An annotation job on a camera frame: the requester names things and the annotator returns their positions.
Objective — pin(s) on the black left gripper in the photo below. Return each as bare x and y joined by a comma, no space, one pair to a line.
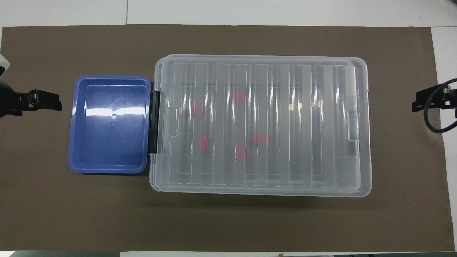
9,101

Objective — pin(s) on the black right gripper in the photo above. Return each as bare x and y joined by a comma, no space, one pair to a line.
451,96

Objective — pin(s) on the clear ribbed plastic lid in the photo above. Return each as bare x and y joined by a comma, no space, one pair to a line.
303,125

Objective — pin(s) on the red block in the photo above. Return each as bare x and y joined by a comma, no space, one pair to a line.
241,153
204,143
259,139
240,96
194,110

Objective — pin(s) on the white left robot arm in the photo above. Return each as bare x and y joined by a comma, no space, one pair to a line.
3,66

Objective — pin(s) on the blue plastic tray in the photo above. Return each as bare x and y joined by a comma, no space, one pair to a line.
107,142

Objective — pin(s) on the brown table mat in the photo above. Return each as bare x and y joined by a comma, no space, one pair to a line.
228,221

